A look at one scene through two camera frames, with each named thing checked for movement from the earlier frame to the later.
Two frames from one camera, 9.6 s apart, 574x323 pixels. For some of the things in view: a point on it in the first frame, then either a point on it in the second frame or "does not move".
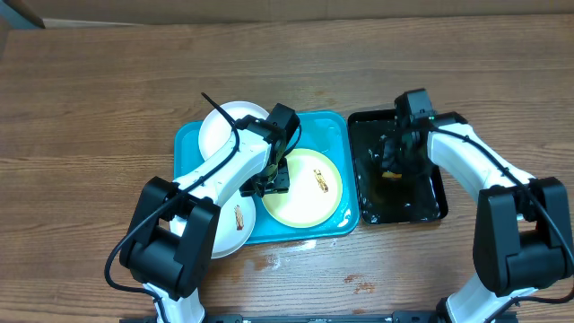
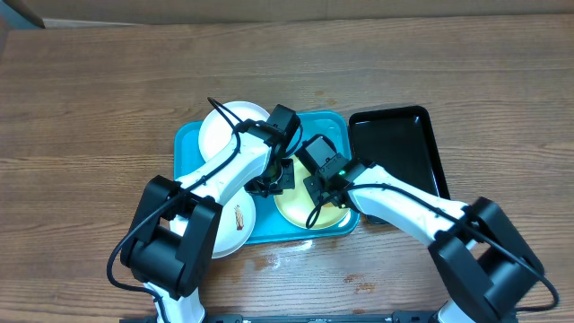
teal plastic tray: [326, 132] does not move
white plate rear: [215, 129] does not move
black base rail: [323, 318] does not move
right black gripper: [392, 165] → [317, 187]
